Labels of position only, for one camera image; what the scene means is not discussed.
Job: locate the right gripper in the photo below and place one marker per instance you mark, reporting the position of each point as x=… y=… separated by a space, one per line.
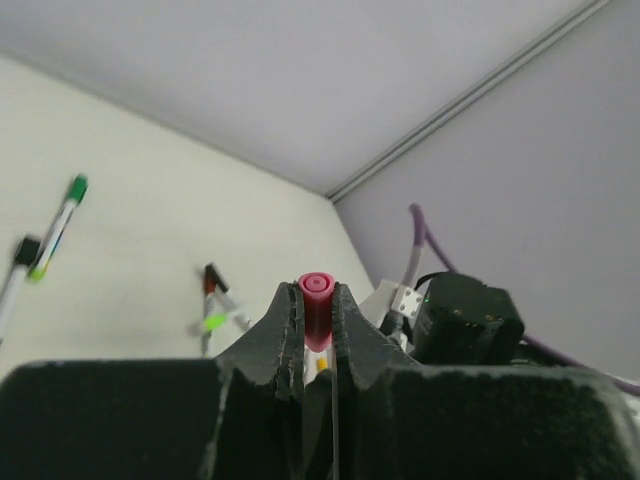
x=398 y=419

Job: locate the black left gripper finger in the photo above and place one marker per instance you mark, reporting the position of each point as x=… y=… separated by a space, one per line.
x=235 y=416

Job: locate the pink cap acrylic marker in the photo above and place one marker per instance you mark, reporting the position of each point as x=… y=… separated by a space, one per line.
x=317 y=290

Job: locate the lime green grip pen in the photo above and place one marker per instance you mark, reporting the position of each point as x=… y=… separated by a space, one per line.
x=214 y=321

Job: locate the dark green cap marker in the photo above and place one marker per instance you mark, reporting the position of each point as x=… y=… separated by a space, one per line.
x=226 y=296

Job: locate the brown cap marker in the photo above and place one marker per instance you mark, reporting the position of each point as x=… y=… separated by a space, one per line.
x=209 y=310

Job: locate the black cap whiteboard marker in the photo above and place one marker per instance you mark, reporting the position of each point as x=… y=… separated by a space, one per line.
x=25 y=257

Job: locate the green cap rainbow marker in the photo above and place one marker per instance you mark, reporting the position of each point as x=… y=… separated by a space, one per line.
x=74 y=197

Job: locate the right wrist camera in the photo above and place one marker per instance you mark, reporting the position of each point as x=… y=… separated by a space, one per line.
x=393 y=309

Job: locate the right aluminium frame post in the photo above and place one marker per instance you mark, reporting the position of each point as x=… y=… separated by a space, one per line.
x=515 y=63

